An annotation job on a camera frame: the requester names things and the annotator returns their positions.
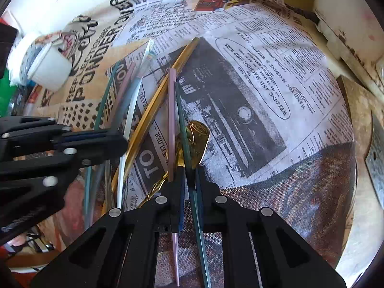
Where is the dark green chopstick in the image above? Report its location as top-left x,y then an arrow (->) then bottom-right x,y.
175,81 -> 211,287

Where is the white chopstick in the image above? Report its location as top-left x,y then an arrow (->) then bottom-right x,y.
116,38 -> 154,209

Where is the white ribbed cup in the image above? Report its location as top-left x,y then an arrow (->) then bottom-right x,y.
27,43 -> 72,92

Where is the gold chopstick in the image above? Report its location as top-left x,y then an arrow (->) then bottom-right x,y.
111,37 -> 198,207

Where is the gold spoon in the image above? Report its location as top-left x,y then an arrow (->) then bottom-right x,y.
138,120 -> 210,208

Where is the newspaper print tablecloth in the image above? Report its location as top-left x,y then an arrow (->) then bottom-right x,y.
22,0 -> 358,288

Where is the wooden board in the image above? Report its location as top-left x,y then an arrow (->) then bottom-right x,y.
337,75 -> 383,210

